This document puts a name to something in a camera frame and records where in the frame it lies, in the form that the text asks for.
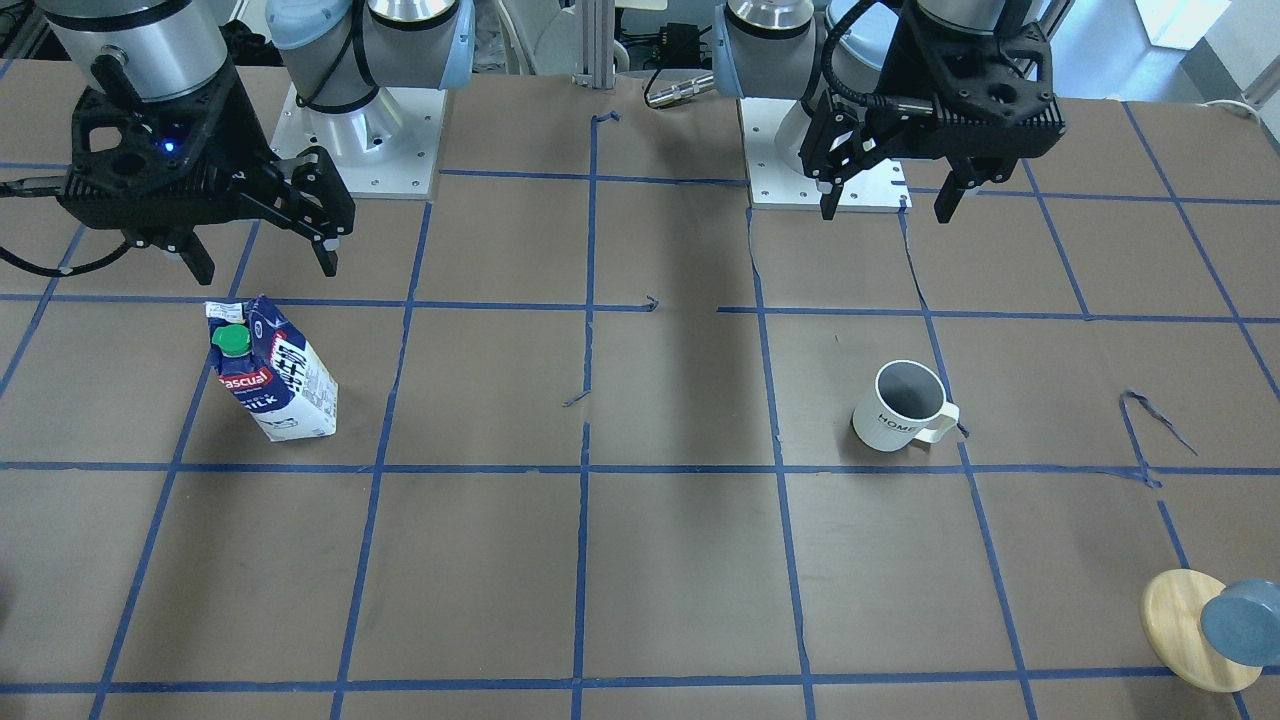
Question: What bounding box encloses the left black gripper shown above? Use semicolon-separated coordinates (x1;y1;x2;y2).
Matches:
797;15;1068;224

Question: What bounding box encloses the black power adapter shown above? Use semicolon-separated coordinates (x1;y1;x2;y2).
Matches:
652;23;703;69

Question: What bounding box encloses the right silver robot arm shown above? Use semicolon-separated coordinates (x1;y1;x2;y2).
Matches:
3;1;475;284

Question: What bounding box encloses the round wooden stand base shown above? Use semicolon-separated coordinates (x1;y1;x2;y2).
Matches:
1140;568;1262;693

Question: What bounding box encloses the white ceramic mug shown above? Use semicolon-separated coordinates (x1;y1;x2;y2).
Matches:
850;360;960;452

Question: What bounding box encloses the blue grey cup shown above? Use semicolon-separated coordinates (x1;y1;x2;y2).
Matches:
1199;578;1279;667

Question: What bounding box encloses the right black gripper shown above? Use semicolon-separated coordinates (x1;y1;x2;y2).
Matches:
58;73;356;286

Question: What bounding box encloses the aluminium profile post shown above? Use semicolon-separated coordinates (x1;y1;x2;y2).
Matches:
571;0;616;92

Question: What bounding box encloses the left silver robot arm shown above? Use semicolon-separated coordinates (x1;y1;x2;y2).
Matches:
712;1;1068;223

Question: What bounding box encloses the silver cable connector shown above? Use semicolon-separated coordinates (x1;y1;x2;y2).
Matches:
644;73;716;110

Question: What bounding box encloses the blue white milk carton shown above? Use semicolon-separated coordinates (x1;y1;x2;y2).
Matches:
204;295;338;442

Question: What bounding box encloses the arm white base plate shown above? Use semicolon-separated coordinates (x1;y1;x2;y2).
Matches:
271;87;451;200
739;97;911;213

